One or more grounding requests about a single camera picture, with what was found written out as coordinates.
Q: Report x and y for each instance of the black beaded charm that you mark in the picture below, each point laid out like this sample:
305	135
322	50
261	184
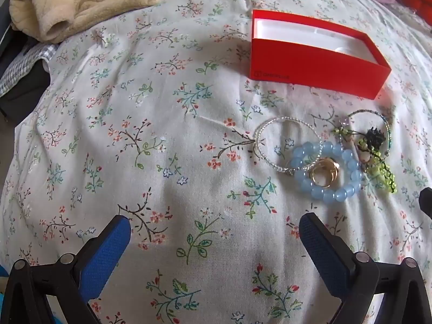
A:
375	137

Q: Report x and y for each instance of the floral bedsheet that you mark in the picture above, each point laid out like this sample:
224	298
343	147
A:
152	141

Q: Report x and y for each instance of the grey checked cloth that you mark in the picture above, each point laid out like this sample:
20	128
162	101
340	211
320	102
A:
20	67

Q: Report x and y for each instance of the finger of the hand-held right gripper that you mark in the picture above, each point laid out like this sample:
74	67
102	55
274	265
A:
426	204

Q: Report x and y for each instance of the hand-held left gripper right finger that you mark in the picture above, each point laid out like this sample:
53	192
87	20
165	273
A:
325	260

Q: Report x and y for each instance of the dark clothing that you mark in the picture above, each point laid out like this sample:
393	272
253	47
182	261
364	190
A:
20	104

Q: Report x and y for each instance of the red cardboard box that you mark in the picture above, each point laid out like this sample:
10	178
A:
303	62

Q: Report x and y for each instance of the beige fleece blanket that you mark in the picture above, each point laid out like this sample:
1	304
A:
84	3

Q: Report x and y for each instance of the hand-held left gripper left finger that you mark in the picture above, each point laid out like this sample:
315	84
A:
101	263

